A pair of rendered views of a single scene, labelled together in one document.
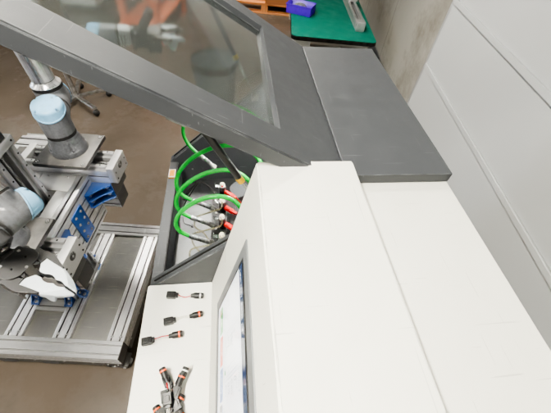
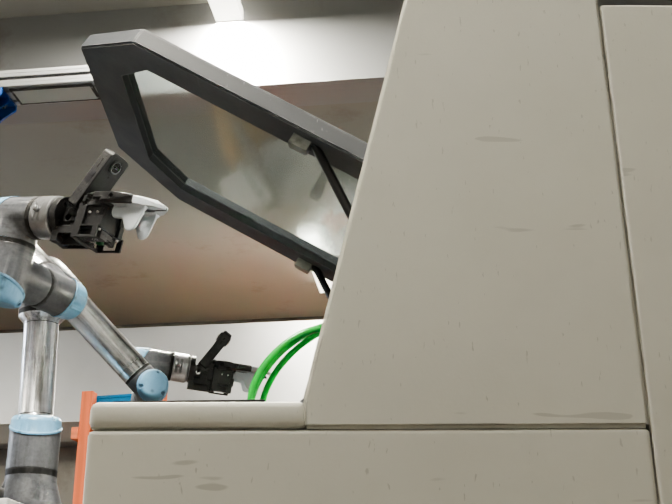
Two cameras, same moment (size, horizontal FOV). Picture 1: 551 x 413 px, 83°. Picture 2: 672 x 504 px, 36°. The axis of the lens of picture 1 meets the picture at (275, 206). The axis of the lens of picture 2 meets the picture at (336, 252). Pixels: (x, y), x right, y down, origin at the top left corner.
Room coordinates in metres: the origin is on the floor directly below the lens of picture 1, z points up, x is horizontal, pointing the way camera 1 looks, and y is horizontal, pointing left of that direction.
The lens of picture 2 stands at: (-1.23, -0.16, 0.73)
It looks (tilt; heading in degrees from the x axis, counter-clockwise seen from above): 22 degrees up; 10
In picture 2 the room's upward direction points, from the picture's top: 1 degrees counter-clockwise
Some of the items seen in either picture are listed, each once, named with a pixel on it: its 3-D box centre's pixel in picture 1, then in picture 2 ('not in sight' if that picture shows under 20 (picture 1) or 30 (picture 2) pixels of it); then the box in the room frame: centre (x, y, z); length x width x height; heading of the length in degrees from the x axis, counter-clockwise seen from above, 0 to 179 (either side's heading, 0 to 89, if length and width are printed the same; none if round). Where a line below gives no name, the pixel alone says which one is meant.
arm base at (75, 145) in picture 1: (65, 139); (29, 492); (1.01, 0.94, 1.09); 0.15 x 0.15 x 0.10
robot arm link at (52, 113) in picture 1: (52, 115); (34, 442); (1.01, 0.95, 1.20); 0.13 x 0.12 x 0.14; 26
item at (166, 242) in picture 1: (170, 222); not in sight; (0.79, 0.45, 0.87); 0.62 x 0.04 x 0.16; 11
